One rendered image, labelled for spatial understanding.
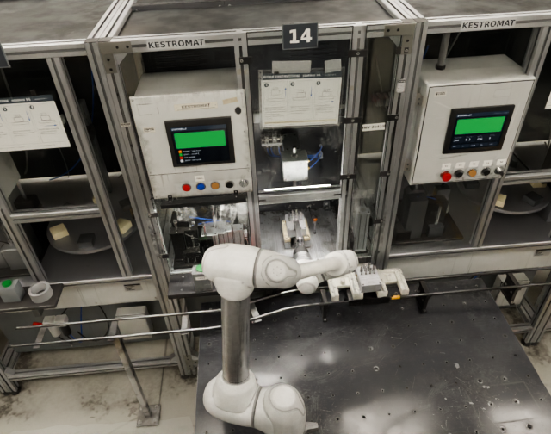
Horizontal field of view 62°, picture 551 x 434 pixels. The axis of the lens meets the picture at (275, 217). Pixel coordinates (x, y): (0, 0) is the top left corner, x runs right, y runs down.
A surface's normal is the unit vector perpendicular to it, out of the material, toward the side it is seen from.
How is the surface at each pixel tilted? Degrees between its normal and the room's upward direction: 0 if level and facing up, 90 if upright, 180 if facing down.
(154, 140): 90
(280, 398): 6
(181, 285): 0
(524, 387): 0
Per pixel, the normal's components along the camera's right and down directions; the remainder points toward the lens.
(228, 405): -0.21, 0.35
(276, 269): -0.04, -0.11
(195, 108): 0.08, 0.63
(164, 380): -0.04, -0.77
